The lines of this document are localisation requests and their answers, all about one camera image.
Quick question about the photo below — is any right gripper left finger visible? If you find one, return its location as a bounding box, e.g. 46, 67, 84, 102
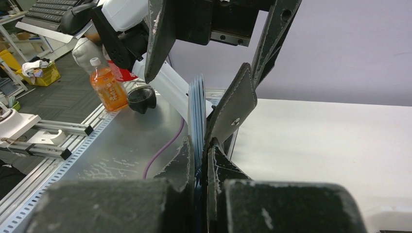
155, 136, 195, 233

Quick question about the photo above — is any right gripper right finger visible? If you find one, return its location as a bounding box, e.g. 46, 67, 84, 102
206, 138, 251, 233

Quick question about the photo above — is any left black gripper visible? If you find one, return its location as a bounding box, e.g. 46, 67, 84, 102
144, 0, 301, 88

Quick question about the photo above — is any black leather card holder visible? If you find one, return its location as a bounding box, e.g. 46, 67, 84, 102
189, 63, 257, 233

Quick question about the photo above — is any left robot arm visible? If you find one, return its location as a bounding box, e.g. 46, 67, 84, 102
92, 0, 301, 119

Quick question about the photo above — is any orange label plastic bottle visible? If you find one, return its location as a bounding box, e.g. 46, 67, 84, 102
89, 57, 128, 112

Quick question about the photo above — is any black keyboard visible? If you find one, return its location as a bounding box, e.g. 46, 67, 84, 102
25, 0, 82, 23

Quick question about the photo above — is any yellow basket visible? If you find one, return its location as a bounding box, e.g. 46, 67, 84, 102
16, 61, 61, 86

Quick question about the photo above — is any white slotted cable duct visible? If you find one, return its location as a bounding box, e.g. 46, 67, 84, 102
0, 110, 117, 233

